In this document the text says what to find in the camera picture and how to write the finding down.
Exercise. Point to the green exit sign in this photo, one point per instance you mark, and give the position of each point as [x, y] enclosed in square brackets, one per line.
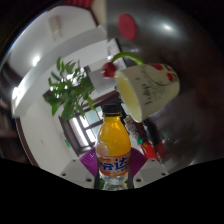
[67, 143]

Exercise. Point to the white wall heater unit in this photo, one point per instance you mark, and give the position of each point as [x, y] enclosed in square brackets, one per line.
[55, 25]

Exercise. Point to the red carpeted staircase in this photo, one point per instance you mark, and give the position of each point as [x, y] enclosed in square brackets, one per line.
[80, 3]

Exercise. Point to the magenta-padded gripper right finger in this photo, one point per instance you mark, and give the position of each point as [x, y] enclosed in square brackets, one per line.
[151, 171]

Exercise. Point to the small red box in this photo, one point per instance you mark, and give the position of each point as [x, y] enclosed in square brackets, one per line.
[150, 150]

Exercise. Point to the potted green plant white pot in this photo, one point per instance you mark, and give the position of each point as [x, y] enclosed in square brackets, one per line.
[70, 90]

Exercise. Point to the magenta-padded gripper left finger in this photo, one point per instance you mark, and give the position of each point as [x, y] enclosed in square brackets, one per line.
[76, 171]

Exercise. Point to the brown wooden glazed door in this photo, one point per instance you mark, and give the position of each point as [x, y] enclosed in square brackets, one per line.
[83, 131]

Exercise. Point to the orange drink bottle black cap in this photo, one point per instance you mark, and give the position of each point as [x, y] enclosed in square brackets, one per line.
[113, 140]

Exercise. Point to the flat round red coaster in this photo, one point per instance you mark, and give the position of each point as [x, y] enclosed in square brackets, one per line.
[127, 26]

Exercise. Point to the yellow paper cup with cherries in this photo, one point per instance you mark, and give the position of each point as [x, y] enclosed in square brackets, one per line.
[150, 90]

